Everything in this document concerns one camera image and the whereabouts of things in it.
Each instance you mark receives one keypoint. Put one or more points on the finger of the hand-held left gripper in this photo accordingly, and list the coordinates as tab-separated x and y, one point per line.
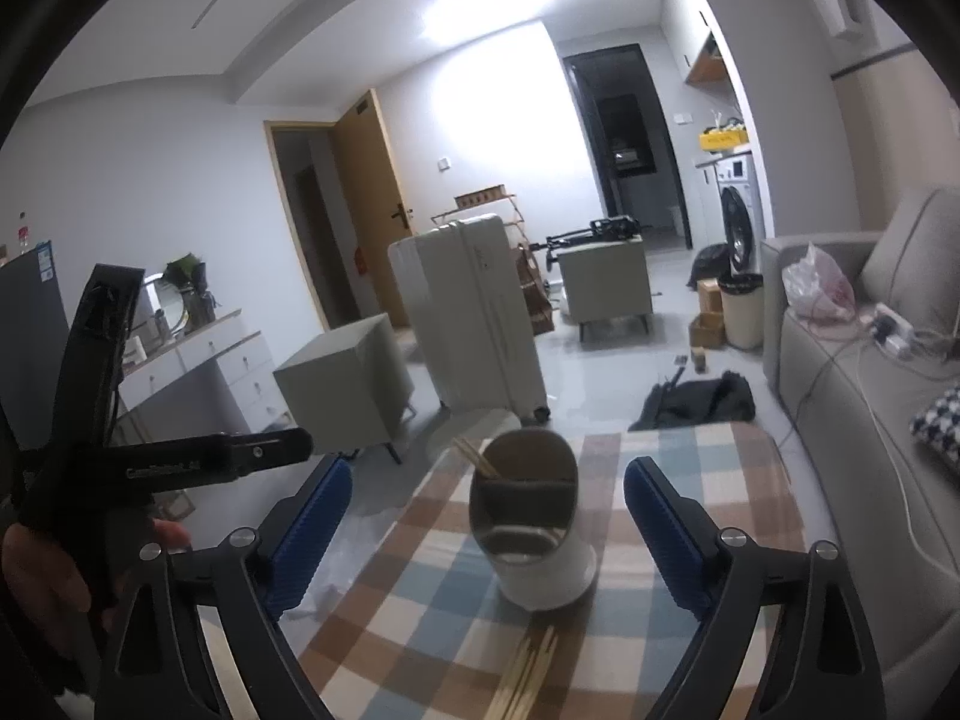
101	360

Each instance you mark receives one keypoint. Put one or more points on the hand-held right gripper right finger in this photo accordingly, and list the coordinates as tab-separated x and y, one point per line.
667	532

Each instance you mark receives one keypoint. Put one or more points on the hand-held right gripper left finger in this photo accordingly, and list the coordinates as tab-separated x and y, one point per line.
315	532

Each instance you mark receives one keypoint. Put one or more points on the wooden chopstick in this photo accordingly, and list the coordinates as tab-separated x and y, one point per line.
471	459
480	456
541	671
529	679
504	690
517	682

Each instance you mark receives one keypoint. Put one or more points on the person's left hand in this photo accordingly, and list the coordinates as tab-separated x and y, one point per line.
45	577

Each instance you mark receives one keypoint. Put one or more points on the dark refrigerator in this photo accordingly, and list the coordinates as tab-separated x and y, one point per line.
30	330

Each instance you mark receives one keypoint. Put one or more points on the round mirror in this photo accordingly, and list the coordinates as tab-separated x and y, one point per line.
171	304

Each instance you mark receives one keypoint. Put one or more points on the white dresser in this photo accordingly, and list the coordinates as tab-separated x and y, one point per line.
225	367

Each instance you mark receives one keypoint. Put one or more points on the green plant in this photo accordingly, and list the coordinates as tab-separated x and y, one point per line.
187	270

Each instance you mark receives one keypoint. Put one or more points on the checked tablecloth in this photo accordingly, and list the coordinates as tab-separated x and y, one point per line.
435	577

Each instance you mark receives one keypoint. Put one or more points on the grey nightstand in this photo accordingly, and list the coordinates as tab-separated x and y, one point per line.
330	390

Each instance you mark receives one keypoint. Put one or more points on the grey sofa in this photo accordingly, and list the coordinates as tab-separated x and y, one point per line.
840	420

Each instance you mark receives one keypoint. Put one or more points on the cardboard box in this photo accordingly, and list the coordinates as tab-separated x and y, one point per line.
709	296
707	330

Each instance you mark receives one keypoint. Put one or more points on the beige trash bin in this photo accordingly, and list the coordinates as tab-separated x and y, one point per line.
742	315

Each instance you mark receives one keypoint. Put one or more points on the grey cabinet on legs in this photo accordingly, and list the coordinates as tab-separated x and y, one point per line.
604	277

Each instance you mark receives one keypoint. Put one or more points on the black trash bag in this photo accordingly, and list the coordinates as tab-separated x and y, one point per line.
709	266

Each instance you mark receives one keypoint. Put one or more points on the white hard-shell suitcase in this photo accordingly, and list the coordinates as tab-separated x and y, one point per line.
480	315

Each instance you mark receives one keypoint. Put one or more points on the clear plastic bag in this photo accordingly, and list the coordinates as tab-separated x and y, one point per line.
817	285

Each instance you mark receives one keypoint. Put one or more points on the houndstooth pillow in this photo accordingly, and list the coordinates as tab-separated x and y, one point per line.
941	424

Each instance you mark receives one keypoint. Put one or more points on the white power strip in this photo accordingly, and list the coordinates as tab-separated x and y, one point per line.
892	330

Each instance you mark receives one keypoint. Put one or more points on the black folded stand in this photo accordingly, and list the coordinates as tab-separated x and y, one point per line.
600	229

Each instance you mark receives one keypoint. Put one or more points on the white washing machine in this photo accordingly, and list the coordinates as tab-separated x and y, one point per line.
739	225

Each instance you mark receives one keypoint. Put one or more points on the wooden door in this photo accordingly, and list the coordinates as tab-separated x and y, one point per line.
371	195

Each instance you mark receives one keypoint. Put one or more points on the wooden rack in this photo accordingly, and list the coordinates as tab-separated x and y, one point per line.
480	199

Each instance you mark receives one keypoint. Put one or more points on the yellow box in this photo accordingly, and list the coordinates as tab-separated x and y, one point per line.
724	139

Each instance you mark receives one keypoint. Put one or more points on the black framed glass door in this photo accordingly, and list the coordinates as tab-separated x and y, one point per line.
630	135

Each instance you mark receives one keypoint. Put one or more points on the white air conditioner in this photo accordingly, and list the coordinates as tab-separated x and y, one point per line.
847	7

